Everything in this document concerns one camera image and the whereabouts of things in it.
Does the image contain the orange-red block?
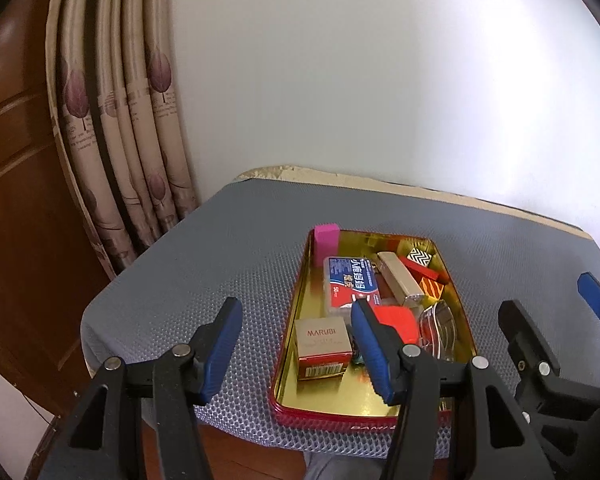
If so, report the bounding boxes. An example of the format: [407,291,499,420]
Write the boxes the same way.
[370,307,421,346]

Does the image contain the beige patterned curtain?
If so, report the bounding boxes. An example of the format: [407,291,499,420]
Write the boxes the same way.
[45,0,201,281]

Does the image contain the blue red floss pick box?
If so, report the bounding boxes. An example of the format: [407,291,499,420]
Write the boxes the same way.
[322,256,388,317]

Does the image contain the pink block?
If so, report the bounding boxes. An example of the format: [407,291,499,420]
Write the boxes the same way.
[314,224,341,261]

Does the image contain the brown wooden door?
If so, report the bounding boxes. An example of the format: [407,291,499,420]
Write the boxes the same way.
[0,0,117,480]

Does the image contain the clear plastic box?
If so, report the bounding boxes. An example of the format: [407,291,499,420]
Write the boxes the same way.
[417,300,458,361]

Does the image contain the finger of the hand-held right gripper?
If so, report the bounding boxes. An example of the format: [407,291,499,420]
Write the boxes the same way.
[577,272,600,332]
[497,300,600,409]

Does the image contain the gold tin tray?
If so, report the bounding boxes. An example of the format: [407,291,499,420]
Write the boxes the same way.
[268,229,478,433]

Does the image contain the red block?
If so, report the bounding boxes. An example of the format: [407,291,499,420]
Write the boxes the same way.
[399,255,442,282]

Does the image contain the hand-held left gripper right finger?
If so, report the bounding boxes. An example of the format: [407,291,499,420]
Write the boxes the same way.
[350,299,556,480]

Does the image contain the person's grey trousers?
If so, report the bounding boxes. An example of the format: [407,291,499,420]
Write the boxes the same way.
[302,452,396,480]

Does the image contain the orange yellow striped block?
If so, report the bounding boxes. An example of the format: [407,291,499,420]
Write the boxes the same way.
[419,279,446,301]

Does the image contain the beige cardboard box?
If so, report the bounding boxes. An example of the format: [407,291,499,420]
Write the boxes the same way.
[295,318,353,382]

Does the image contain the black white zigzag cube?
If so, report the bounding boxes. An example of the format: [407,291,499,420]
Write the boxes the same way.
[405,246,433,268]

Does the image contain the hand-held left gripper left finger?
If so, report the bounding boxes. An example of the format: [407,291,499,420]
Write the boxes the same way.
[39,297,243,480]

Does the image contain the gold rectangular case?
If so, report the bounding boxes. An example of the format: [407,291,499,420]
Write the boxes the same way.
[377,251,426,308]

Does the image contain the grey honeycomb mat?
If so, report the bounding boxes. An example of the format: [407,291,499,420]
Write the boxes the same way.
[80,178,600,461]

